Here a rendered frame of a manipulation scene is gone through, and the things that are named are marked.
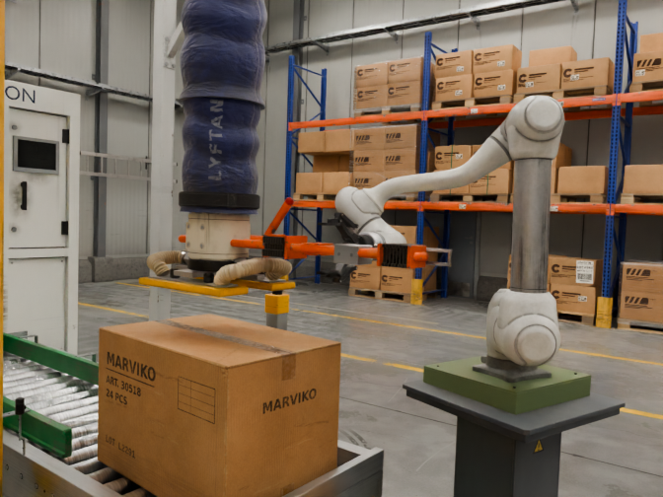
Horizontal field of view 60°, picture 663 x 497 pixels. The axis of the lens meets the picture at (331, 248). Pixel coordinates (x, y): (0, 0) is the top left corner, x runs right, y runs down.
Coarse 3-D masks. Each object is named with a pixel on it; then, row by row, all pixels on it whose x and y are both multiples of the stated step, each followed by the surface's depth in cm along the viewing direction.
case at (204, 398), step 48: (144, 336) 160; (192, 336) 162; (240, 336) 164; (288, 336) 166; (144, 384) 154; (192, 384) 140; (240, 384) 134; (288, 384) 146; (336, 384) 161; (144, 432) 155; (192, 432) 140; (240, 432) 135; (288, 432) 147; (336, 432) 162; (144, 480) 155; (192, 480) 141; (240, 480) 136; (288, 480) 148
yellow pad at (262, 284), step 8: (232, 280) 169; (240, 280) 167; (248, 280) 166; (256, 280) 165; (264, 280) 163; (272, 280) 164; (280, 280) 166; (256, 288) 163; (264, 288) 161; (272, 288) 159; (280, 288) 162; (288, 288) 165
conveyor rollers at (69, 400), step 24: (24, 360) 286; (24, 384) 245; (48, 384) 251; (72, 384) 250; (48, 408) 216; (72, 408) 222; (96, 408) 220; (72, 432) 195; (96, 432) 200; (72, 456) 176; (96, 456) 181; (96, 480) 162; (120, 480) 160
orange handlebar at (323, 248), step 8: (184, 240) 169; (232, 240) 158; (240, 240) 156; (248, 240) 155; (256, 240) 158; (296, 248) 144; (304, 248) 142; (312, 248) 141; (320, 248) 139; (328, 248) 138; (360, 248) 133; (368, 248) 132; (376, 248) 135; (360, 256) 133; (368, 256) 132; (376, 256) 130; (416, 256) 124; (424, 256) 125
